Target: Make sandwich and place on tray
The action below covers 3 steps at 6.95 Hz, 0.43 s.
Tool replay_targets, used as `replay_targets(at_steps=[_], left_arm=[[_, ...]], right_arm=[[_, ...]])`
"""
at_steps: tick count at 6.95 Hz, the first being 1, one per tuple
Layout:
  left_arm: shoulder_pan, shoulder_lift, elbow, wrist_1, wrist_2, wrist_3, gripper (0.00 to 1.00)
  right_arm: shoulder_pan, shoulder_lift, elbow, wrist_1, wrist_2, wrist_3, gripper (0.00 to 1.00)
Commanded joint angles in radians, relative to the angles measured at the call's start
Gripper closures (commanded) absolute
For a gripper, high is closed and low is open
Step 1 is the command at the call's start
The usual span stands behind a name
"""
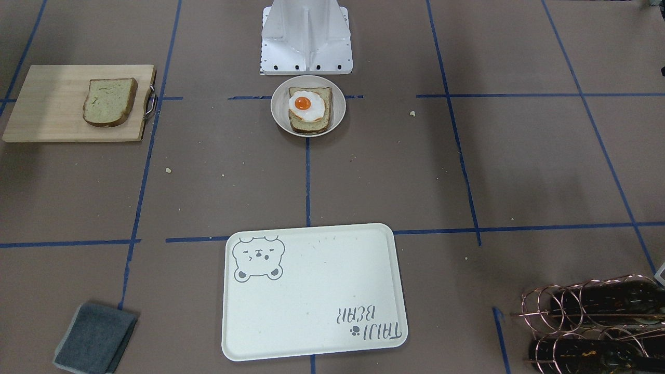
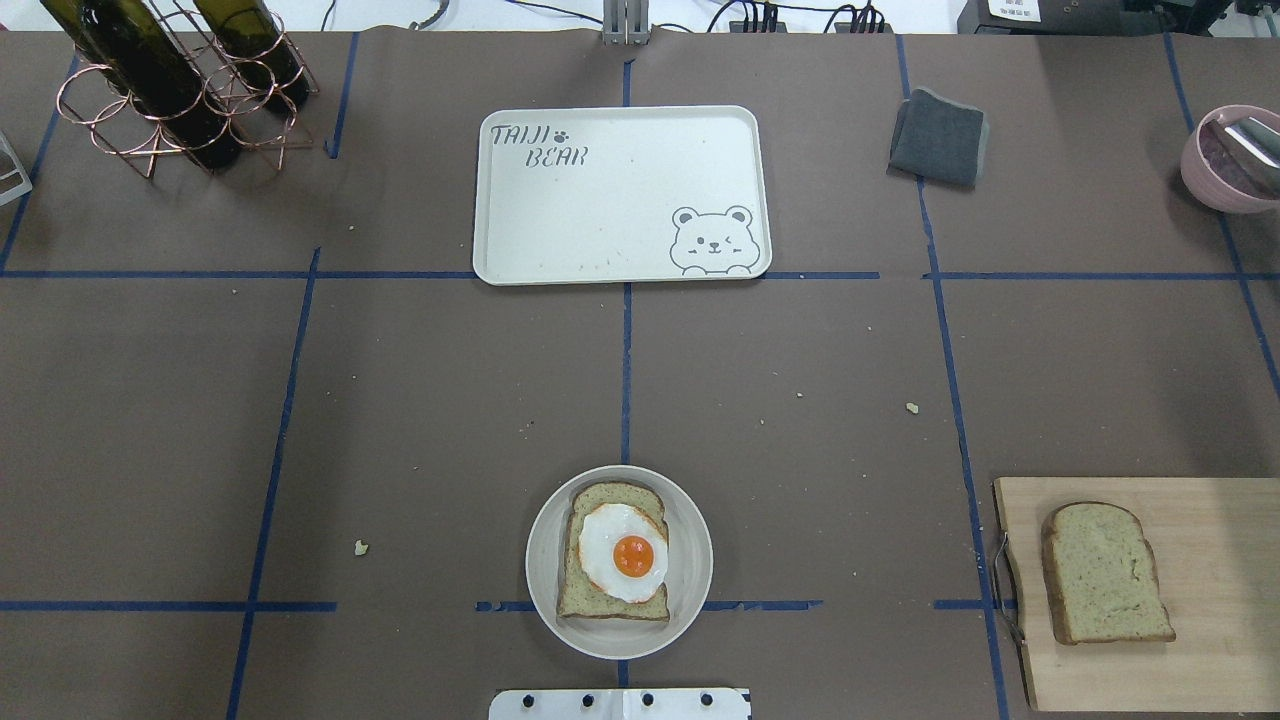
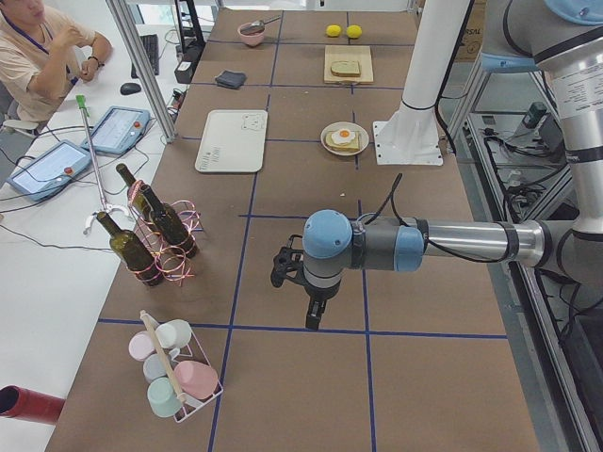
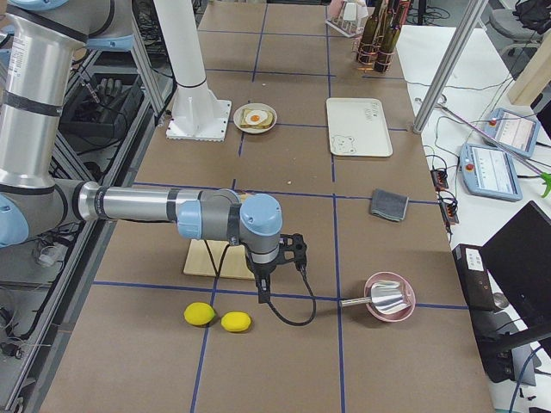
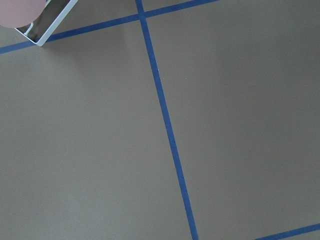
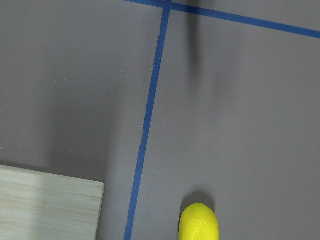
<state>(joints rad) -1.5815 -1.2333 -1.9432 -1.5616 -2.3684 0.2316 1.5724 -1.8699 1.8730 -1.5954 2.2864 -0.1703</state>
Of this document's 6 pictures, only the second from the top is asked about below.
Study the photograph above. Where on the round white plate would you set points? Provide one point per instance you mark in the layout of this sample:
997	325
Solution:
691	566

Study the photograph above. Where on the bread slice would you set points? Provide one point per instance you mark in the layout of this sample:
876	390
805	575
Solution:
1101	577
578	597

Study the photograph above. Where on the white bear serving tray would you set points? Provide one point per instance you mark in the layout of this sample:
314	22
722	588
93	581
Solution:
608	195

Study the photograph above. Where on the fried egg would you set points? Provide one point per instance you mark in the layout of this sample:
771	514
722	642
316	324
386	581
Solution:
623	551

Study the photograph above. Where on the folded grey cloth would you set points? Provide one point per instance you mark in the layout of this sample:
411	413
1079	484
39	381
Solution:
939	139

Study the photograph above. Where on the pink bowl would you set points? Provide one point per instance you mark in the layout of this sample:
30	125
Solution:
1215	179

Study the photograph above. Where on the wooden cutting board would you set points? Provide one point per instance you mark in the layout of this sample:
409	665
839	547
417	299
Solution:
1216	547

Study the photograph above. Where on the dark green wine bottle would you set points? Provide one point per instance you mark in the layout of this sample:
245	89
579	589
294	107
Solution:
138	58

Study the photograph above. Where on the metal scoop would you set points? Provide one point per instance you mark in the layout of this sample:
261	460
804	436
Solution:
1250	143

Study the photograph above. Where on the grey metal post bracket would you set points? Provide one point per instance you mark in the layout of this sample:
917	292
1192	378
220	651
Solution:
626	22

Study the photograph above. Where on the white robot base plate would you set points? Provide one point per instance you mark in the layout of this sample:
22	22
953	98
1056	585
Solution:
623	703

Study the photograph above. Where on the copper wire bottle rack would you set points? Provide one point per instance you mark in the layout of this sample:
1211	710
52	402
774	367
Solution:
119	129

